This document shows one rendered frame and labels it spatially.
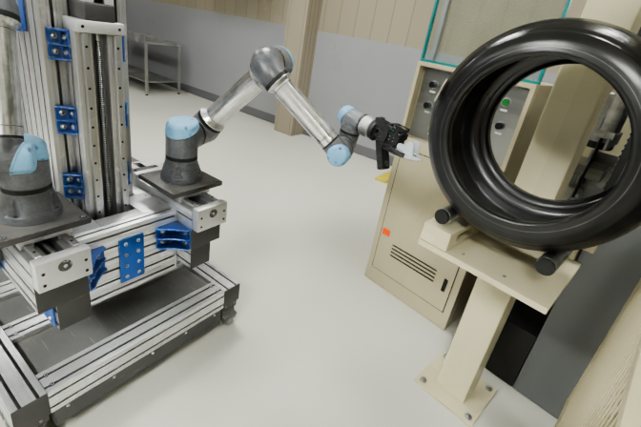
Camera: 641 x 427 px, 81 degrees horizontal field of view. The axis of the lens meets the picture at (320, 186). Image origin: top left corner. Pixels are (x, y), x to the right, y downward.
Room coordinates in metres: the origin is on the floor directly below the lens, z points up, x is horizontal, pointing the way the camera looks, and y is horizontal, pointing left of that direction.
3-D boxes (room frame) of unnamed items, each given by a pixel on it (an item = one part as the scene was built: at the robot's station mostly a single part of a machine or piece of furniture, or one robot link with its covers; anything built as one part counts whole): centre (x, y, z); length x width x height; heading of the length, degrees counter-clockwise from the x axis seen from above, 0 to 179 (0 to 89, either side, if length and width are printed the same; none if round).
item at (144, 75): (6.17, 3.32, 0.43); 1.66 x 0.63 x 0.86; 58
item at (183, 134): (1.33, 0.54, 0.88); 0.13 x 0.12 x 0.14; 172
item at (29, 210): (0.91, 0.81, 0.77); 0.15 x 0.15 x 0.10
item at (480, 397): (1.22, -0.74, 0.01); 0.27 x 0.27 x 0.02; 48
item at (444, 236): (1.11, -0.48, 0.83); 0.36 x 0.09 x 0.06; 138
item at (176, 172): (1.33, 0.54, 0.77); 0.15 x 0.15 x 0.10
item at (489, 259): (1.02, -0.58, 0.80); 0.37 x 0.36 x 0.02; 48
